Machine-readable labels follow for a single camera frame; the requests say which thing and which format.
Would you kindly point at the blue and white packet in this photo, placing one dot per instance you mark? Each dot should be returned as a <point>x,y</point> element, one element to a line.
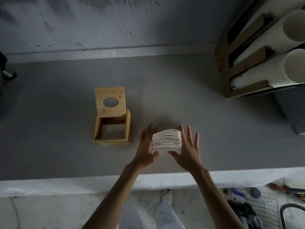
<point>237,195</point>

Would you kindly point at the wooden napkin box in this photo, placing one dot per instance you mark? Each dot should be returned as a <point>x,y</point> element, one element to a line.
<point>112,140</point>

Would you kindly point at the stack of white paper napkins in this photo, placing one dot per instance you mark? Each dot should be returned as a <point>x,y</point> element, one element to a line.
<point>166,140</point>

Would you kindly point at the wooden lid with oval hole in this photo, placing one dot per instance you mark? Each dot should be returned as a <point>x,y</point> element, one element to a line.
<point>118,109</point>

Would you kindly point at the person's left hand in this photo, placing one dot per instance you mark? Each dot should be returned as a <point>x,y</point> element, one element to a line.
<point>143,152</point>

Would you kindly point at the person's right hand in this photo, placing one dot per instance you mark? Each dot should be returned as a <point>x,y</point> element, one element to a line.
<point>189,157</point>

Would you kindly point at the person's right thumb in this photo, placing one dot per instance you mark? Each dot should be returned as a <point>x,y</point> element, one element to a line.
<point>174,155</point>

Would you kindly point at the person's right forearm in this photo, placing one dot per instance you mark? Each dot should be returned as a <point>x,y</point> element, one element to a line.
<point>214,200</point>

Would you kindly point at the wooden cup dispenser rack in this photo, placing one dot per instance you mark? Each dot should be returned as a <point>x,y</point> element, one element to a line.
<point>222,61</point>

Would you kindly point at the person's white shoe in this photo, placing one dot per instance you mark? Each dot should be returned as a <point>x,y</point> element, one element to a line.
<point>166,195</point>

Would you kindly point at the person's right middle finger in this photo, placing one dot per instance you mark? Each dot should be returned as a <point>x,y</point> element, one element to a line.
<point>189,137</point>

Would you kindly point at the person's left thumb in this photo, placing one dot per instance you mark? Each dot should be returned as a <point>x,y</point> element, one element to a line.
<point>155,156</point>

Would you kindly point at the person's left forearm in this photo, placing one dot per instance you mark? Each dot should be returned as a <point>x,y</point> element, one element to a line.
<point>114,197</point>

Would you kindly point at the grey round object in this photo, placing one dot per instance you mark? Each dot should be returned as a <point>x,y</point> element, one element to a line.
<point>255,193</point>

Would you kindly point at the stack of white paper cups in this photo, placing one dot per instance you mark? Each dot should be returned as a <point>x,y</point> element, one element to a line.
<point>269,71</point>
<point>269,33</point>

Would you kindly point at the person's white trousers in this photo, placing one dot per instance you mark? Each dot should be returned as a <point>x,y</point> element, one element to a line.
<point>166,217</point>

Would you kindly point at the pile of dark clutter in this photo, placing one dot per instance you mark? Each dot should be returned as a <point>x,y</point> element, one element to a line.
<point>243,212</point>

